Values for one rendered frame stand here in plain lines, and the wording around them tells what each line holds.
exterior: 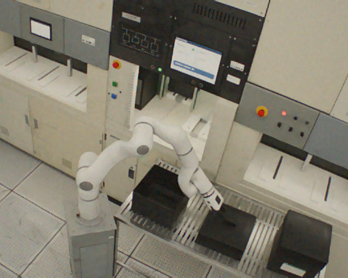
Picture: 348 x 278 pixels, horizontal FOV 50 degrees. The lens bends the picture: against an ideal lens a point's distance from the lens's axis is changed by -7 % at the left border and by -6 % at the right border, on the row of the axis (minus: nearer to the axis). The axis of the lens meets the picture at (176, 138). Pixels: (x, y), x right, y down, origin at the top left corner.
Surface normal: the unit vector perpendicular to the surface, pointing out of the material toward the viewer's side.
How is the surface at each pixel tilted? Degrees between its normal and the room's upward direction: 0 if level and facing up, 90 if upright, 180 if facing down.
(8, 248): 0
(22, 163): 0
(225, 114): 90
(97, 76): 90
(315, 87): 90
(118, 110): 90
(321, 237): 0
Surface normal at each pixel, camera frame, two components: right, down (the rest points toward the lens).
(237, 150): -0.42, 0.55
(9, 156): 0.15, -0.75
